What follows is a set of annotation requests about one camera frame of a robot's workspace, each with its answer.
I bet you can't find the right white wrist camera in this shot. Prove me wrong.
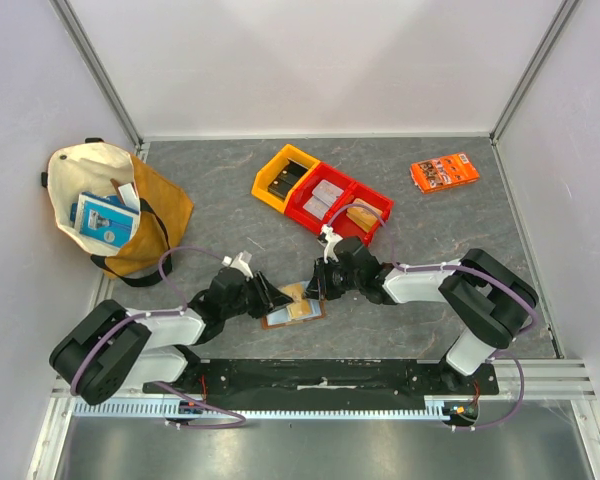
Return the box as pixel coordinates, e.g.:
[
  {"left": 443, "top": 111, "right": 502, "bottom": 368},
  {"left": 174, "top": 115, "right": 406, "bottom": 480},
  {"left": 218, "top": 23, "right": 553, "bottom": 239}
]
[{"left": 318, "top": 224, "right": 343, "bottom": 263}]

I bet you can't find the gold credit card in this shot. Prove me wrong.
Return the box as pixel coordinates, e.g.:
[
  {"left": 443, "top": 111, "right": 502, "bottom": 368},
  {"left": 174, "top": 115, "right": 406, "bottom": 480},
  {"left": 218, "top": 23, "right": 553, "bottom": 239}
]
[{"left": 286, "top": 298, "right": 313, "bottom": 321}]

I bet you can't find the aluminium frame rail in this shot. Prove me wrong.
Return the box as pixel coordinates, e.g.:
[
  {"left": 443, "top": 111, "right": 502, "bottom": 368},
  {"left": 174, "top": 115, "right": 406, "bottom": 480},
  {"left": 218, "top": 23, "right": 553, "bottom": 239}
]
[{"left": 54, "top": 358, "right": 595, "bottom": 421}]

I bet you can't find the white and tan tote bag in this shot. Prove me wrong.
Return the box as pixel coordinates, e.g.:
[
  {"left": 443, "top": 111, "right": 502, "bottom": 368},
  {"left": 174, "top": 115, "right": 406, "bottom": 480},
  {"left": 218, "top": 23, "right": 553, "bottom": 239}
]
[{"left": 41, "top": 138, "right": 194, "bottom": 287}]

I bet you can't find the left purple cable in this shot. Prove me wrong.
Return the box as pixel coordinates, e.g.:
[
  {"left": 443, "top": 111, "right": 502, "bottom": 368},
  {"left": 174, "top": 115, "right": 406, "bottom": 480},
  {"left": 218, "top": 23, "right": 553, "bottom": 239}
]
[{"left": 69, "top": 245, "right": 247, "bottom": 430}]

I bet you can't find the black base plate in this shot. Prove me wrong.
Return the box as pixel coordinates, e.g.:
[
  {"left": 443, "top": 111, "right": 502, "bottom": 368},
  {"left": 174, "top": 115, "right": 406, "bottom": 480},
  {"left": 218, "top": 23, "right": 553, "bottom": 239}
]
[{"left": 169, "top": 359, "right": 499, "bottom": 397}]

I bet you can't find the black card stack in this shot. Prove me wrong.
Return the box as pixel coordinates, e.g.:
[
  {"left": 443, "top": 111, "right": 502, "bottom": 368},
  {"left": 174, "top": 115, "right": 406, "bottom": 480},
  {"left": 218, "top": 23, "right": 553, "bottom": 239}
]
[{"left": 267, "top": 159, "right": 308, "bottom": 200}]

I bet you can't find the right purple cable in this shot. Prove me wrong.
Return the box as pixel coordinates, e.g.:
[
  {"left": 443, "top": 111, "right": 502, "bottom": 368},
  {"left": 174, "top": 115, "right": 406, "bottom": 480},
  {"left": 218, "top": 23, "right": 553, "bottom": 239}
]
[{"left": 327, "top": 202, "right": 539, "bottom": 432}]

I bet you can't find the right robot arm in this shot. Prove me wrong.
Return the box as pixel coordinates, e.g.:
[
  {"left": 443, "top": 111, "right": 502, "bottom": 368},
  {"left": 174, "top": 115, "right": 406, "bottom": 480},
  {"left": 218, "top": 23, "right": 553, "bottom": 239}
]
[{"left": 304, "top": 237, "right": 539, "bottom": 394}]

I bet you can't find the purple cable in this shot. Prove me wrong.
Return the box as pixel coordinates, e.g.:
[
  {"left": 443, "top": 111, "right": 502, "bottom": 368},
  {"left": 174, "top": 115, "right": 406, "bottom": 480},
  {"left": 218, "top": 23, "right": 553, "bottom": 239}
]
[
  {"left": 327, "top": 202, "right": 539, "bottom": 432},
  {"left": 69, "top": 245, "right": 247, "bottom": 430}
]

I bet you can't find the silver card stack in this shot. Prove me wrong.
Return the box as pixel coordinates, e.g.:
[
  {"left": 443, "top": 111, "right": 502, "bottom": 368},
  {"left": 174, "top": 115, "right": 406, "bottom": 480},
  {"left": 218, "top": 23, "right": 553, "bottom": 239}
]
[{"left": 303, "top": 180, "right": 344, "bottom": 220}]

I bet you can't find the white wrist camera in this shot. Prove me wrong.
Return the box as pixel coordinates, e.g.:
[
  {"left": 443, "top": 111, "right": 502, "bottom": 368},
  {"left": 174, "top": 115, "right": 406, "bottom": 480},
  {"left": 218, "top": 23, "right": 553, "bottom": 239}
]
[
  {"left": 222, "top": 251, "right": 253, "bottom": 279},
  {"left": 318, "top": 224, "right": 343, "bottom": 263}
]

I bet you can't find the red bin with silver cards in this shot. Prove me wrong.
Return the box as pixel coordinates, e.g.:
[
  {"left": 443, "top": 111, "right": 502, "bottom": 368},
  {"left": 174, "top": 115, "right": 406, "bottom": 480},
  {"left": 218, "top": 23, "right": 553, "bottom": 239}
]
[{"left": 284, "top": 162, "right": 354, "bottom": 234}]

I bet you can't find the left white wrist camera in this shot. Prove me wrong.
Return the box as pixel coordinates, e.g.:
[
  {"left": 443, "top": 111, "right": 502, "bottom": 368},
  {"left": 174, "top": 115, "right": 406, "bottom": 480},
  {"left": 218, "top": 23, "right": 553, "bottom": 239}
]
[{"left": 222, "top": 251, "right": 253, "bottom": 279}]

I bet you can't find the orange printed box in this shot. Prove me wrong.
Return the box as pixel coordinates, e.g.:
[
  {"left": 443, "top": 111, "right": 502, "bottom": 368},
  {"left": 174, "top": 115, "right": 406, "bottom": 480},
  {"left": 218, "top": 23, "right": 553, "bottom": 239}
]
[{"left": 409, "top": 152, "right": 480, "bottom": 194}]

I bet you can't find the red bin with gold cards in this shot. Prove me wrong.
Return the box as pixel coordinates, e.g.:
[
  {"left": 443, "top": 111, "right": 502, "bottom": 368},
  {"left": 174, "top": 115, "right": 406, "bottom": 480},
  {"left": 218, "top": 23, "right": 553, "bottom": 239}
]
[{"left": 324, "top": 182, "right": 394, "bottom": 246}]

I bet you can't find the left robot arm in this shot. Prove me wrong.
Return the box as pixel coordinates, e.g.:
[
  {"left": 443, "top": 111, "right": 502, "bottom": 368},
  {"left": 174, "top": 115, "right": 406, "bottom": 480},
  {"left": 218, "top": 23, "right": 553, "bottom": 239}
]
[{"left": 49, "top": 267, "right": 294, "bottom": 405}]

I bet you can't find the blue and white booklet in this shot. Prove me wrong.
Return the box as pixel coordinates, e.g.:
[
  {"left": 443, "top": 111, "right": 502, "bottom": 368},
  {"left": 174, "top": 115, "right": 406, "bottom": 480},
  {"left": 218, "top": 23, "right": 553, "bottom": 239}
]
[{"left": 74, "top": 192, "right": 140, "bottom": 248}]

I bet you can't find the brown leather card holder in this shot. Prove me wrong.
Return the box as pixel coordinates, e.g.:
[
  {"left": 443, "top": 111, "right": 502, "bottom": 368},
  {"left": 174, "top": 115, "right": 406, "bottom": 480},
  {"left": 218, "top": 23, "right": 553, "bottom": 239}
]
[{"left": 261, "top": 281, "right": 326, "bottom": 330}]

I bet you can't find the gold card stack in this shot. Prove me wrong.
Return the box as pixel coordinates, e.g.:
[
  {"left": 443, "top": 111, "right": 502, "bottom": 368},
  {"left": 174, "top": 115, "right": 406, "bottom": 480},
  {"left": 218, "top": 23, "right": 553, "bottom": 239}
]
[{"left": 346, "top": 198, "right": 382, "bottom": 233}]

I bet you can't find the yellow plastic bin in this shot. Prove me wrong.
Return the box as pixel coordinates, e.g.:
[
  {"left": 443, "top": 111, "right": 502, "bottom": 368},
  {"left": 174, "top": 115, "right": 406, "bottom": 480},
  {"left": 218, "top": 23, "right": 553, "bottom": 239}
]
[{"left": 251, "top": 144, "right": 321, "bottom": 213}]

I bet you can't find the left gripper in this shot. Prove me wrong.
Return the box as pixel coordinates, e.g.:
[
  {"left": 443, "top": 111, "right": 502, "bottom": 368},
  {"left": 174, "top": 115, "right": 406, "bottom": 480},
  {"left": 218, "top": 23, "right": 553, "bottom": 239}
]
[{"left": 222, "top": 269, "right": 293, "bottom": 319}]

